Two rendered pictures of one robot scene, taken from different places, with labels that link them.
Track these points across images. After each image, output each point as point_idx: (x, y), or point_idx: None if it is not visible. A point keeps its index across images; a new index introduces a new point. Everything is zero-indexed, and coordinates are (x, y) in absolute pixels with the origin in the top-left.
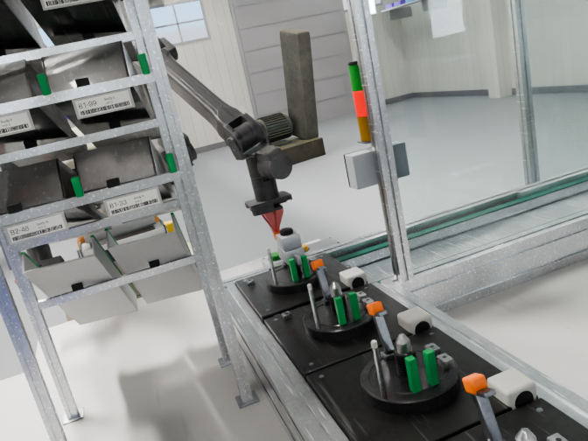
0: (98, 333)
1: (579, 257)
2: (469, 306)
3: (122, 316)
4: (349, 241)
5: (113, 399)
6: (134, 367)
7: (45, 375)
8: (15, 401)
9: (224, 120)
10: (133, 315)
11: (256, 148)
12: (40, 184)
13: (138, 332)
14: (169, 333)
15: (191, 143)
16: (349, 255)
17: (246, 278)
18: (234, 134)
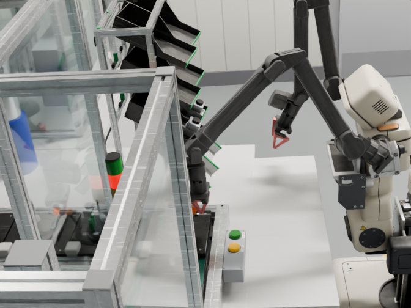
0: (276, 178)
1: None
2: None
3: (293, 187)
4: (216, 272)
5: None
6: (210, 190)
7: (240, 162)
8: (222, 156)
9: (197, 131)
10: (288, 191)
11: (189, 159)
12: None
13: (255, 192)
14: (236, 203)
15: (344, 145)
16: (199, 269)
17: (208, 214)
18: (186, 141)
